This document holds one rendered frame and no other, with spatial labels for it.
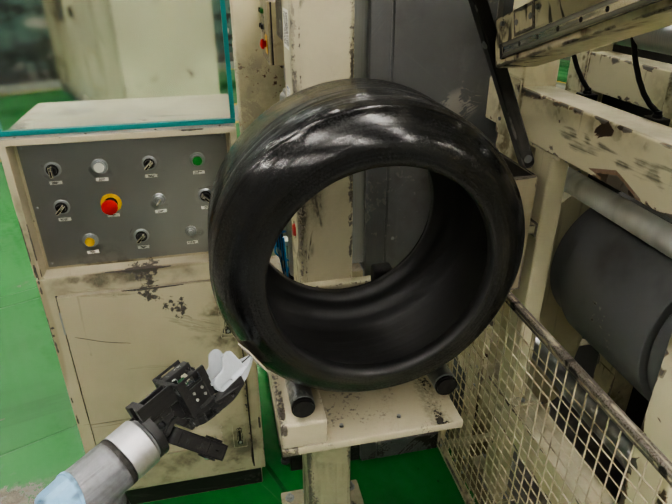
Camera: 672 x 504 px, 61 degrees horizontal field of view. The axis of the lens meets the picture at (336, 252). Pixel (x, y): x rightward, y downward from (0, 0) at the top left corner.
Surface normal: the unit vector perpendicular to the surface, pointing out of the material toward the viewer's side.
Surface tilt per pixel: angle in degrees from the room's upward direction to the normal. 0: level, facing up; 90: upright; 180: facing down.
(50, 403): 0
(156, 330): 90
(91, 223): 90
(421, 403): 0
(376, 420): 0
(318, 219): 90
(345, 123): 44
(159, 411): 70
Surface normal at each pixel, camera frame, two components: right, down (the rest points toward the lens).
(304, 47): 0.22, 0.45
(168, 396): 0.73, -0.03
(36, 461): 0.00, -0.89
